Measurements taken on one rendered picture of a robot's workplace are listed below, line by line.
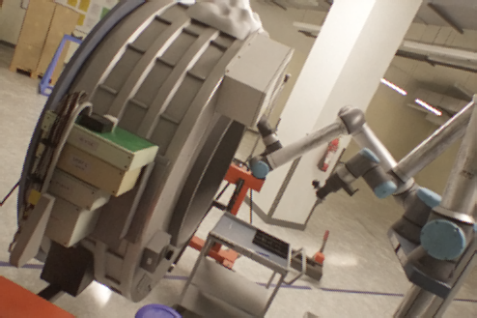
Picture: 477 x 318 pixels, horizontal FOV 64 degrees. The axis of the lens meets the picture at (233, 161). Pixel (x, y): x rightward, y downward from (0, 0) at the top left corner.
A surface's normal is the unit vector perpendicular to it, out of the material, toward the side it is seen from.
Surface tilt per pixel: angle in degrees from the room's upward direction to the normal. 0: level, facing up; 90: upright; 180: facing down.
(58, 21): 90
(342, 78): 90
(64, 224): 90
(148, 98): 64
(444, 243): 95
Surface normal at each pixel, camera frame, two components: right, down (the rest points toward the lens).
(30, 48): 0.43, 0.39
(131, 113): -0.04, -0.14
